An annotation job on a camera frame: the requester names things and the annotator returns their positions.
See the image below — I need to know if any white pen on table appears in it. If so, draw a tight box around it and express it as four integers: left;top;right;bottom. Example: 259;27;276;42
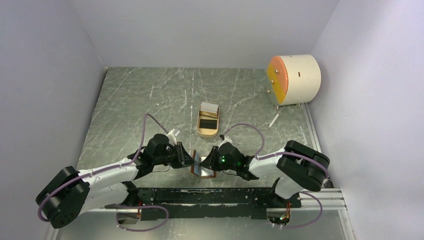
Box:
268;113;280;128

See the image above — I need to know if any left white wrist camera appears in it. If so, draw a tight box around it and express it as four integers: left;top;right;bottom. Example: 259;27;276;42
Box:
167;127;181;139

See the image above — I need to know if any cream cylindrical cabinet orange door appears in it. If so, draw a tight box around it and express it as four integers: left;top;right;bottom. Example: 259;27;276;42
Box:
265;54;322;108

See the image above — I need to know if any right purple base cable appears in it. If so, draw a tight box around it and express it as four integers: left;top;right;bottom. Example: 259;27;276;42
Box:
271;191;324;230

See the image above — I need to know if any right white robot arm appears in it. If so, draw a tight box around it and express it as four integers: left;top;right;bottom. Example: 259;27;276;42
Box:
195;140;331;207

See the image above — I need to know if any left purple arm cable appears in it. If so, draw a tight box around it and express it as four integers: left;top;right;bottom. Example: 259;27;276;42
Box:
37;113;173;223

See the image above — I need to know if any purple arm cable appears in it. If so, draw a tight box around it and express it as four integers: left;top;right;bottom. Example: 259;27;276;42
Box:
37;113;173;223
222;123;330;180

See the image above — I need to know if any brown leather card holder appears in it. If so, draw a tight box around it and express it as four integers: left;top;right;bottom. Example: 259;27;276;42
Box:
190;149;217;179

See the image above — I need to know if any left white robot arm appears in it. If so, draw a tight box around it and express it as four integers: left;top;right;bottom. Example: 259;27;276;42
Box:
35;133;197;229

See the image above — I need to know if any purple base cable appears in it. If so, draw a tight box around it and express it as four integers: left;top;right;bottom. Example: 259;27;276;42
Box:
109;203;170;233
271;191;324;230

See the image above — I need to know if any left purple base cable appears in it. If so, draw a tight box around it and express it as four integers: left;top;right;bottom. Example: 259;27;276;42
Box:
109;203;170;233

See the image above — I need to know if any stack of white cards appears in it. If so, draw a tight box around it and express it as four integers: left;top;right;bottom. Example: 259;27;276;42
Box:
199;101;219;114

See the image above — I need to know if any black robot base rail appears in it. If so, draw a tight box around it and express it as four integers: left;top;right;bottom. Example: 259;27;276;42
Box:
118;181;301;223

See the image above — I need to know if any beige oval card tray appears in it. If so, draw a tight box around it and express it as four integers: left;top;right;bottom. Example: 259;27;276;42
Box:
196;101;220;138

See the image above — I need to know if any black card divider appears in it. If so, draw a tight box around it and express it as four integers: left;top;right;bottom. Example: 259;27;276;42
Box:
198;119;218;130

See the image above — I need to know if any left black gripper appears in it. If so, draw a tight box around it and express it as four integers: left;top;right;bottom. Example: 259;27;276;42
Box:
153;141;198;169

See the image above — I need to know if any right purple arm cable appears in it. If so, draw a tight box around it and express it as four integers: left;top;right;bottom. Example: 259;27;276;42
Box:
222;123;330;180

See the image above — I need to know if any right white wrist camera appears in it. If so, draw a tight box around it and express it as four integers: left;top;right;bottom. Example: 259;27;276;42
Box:
219;134;233;147

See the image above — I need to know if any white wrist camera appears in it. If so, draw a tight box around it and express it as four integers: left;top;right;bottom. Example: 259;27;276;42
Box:
219;134;233;147
167;127;181;139

